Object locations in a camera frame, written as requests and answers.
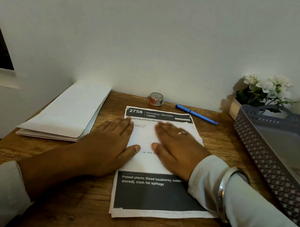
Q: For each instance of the person's right hand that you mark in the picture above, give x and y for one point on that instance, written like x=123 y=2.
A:
x=180 y=153

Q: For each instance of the person's left hand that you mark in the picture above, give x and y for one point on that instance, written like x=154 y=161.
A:
x=105 y=150

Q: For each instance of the person's right thumb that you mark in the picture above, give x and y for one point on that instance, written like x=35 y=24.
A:
x=158 y=150

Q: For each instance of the person's left thumb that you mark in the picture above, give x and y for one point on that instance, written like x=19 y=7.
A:
x=133 y=151

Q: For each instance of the printed paper sheets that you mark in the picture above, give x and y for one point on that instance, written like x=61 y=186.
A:
x=151 y=194

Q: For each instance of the person's right forearm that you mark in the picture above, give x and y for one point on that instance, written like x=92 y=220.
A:
x=252 y=216

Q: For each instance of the person's left forearm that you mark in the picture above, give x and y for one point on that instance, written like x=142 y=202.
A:
x=14 y=178

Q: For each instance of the clear tape roll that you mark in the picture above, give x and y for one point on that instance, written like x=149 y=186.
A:
x=156 y=99

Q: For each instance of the blue pen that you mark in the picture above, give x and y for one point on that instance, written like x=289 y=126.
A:
x=196 y=114

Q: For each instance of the silver bangle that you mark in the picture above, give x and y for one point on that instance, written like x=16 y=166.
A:
x=222 y=191

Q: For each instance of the stack of white envelopes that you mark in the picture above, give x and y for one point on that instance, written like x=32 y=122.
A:
x=68 y=110

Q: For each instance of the white flower pot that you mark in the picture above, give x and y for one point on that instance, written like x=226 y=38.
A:
x=234 y=108

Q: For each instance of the grey perforated plastic basket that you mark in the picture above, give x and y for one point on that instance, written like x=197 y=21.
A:
x=279 y=155

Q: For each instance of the white artificial flower plant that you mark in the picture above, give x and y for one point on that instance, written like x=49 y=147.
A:
x=267 y=89

